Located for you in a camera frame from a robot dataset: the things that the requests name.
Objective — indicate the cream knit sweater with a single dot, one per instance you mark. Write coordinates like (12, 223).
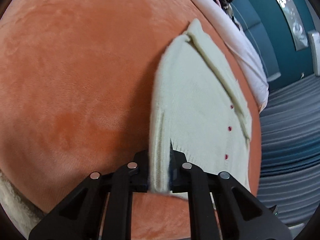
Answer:
(199, 109)

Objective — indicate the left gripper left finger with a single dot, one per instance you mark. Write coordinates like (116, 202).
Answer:
(128, 179)

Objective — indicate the teal upholstered headboard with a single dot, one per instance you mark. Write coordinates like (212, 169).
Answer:
(255, 31)

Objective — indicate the beige fluffy rug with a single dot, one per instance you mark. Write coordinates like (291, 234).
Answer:
(21, 212)

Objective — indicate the pale pink duvet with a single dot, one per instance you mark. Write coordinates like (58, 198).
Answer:
(240, 46)

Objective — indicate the silver floral wall art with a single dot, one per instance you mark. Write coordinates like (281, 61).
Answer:
(295, 23)

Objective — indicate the grey blue striped curtain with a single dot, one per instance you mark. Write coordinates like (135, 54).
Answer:
(289, 176)

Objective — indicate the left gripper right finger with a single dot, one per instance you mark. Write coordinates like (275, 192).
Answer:
(186, 177)

